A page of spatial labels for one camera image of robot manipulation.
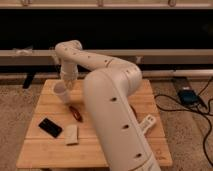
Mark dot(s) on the black bracket under rail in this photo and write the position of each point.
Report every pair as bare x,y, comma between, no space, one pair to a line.
28,80

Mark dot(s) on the black rectangular object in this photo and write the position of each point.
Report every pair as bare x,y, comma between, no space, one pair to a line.
50,127

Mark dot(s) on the dark power adapter box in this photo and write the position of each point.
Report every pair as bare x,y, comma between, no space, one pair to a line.
187,96

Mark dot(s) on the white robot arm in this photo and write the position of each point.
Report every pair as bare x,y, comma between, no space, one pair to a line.
105,92

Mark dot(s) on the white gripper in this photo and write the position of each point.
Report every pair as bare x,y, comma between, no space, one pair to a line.
69,74

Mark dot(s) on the white remote controller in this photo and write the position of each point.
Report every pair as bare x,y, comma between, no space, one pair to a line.
147,123

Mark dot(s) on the wooden table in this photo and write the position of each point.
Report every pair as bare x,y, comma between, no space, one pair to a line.
41,150

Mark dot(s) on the white rectangular block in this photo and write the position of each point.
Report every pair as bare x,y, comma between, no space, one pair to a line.
71,135

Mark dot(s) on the orange ceramic bowl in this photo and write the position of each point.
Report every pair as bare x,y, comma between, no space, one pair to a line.
134,111

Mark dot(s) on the red brown elongated object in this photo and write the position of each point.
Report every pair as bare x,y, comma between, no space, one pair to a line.
76,114

